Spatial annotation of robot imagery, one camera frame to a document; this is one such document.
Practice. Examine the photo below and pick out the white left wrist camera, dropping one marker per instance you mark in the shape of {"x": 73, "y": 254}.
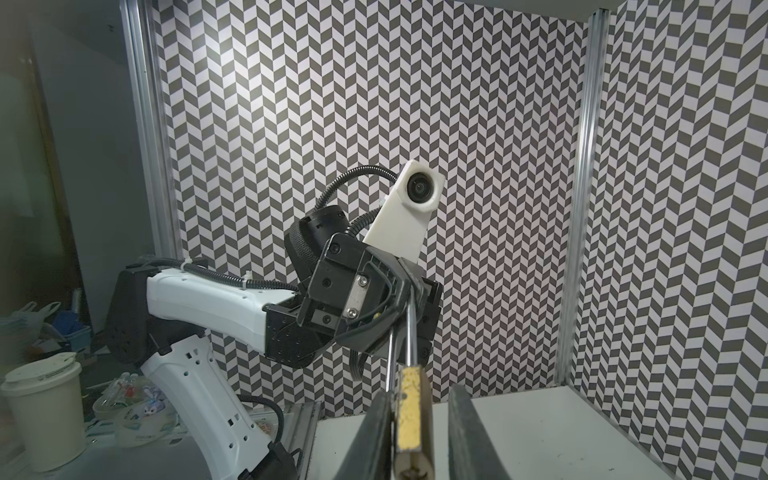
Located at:
{"x": 400, "y": 228}

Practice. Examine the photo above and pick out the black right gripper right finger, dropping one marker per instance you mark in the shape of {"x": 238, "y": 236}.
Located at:
{"x": 472, "y": 454}

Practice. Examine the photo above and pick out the aluminium left corner post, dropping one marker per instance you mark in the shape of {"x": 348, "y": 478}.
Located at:
{"x": 598, "y": 33}

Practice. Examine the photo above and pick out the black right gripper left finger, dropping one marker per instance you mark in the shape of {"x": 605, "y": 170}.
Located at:
{"x": 370, "y": 454}

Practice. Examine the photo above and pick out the long shackle brass padlock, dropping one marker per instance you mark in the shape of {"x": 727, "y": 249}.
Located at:
{"x": 411, "y": 454}

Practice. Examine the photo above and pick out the aluminium front left post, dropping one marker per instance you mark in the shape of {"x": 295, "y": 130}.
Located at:
{"x": 142, "y": 59}

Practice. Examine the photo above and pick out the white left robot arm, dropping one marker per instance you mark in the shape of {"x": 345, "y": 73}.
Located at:
{"x": 163, "y": 310}

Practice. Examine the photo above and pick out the white paper coffee cup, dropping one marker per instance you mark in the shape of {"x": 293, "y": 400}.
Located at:
{"x": 45, "y": 400}

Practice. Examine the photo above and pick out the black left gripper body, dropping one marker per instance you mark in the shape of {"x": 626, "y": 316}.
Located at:
{"x": 358, "y": 293}

